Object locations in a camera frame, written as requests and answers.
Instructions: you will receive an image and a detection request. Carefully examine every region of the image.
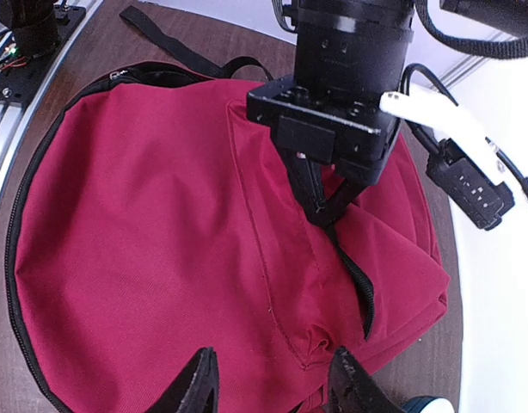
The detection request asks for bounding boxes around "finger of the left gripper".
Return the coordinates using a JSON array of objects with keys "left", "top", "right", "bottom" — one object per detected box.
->
[
  {"left": 309, "top": 170, "right": 366, "bottom": 228},
  {"left": 283, "top": 152, "right": 327, "bottom": 215}
]

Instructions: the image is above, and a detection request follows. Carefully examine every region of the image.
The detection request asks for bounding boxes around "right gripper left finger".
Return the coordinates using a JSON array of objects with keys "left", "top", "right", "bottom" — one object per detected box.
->
[{"left": 150, "top": 348, "right": 219, "bottom": 413}]

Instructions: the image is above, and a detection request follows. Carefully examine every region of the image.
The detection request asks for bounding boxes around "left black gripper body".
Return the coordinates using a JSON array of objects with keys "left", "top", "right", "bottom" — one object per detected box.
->
[{"left": 247, "top": 76, "right": 400, "bottom": 185}]

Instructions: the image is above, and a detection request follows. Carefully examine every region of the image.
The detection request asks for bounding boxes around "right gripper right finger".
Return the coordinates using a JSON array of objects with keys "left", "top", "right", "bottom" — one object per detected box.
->
[{"left": 326, "top": 347, "right": 403, "bottom": 413}]

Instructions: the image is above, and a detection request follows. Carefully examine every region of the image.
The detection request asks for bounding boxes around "red backpack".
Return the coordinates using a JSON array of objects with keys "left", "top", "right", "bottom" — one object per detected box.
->
[{"left": 4, "top": 4, "right": 452, "bottom": 413}]

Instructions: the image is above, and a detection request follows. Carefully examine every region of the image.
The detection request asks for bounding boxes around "dark blue white bowl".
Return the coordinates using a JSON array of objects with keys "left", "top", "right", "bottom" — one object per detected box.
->
[{"left": 402, "top": 396, "right": 455, "bottom": 413}]

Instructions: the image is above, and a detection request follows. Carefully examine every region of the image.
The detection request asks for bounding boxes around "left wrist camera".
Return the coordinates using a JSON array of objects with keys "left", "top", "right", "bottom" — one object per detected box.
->
[{"left": 378, "top": 83, "right": 517, "bottom": 231}]

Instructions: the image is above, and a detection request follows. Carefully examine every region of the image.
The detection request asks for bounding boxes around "aluminium front rail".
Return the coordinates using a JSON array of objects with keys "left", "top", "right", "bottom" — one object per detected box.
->
[{"left": 0, "top": 0, "right": 102, "bottom": 198}]

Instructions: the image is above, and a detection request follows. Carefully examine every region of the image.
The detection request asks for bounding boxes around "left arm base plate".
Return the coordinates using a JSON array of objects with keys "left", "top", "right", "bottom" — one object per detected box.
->
[{"left": 0, "top": 1, "right": 87, "bottom": 108}]

